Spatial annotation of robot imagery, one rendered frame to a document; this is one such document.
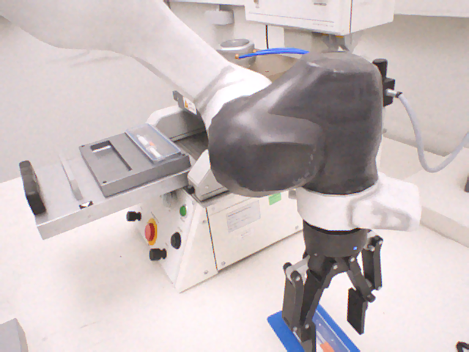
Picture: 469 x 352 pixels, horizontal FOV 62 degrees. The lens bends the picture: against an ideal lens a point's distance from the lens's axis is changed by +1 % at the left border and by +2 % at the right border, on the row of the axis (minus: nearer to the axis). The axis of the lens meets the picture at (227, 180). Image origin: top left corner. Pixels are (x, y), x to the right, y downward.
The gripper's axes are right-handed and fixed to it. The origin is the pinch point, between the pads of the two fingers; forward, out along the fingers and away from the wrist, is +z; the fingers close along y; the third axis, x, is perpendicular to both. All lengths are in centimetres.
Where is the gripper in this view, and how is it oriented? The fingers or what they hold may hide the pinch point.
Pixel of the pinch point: (332, 326)
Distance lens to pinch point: 61.4
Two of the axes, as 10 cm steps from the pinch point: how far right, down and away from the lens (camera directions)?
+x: 4.0, 4.3, -8.1
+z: 1.2, 8.5, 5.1
